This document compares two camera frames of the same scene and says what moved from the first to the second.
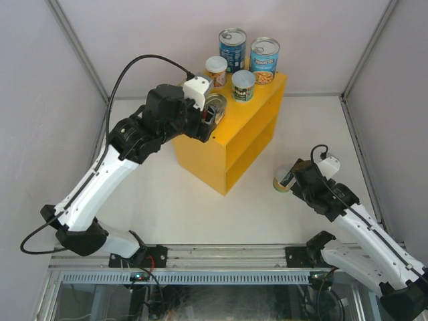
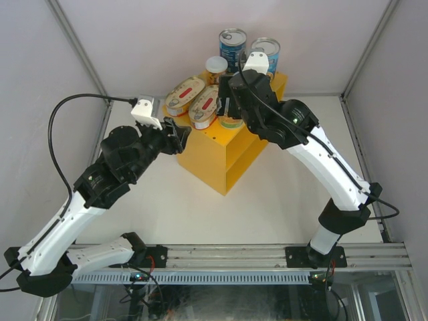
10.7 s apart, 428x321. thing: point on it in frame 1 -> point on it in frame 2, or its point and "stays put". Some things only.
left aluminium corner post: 77,44 stays put
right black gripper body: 300,192 -> 247,123
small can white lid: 279,175 -> 230,123
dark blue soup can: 233,45 stays put
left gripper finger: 208,115 -> 182,133
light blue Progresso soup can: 263,59 stays put
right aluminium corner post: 344,95 stays put
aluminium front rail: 187,257 stays put
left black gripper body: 189,123 -> 158,142
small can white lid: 217,67 stays put
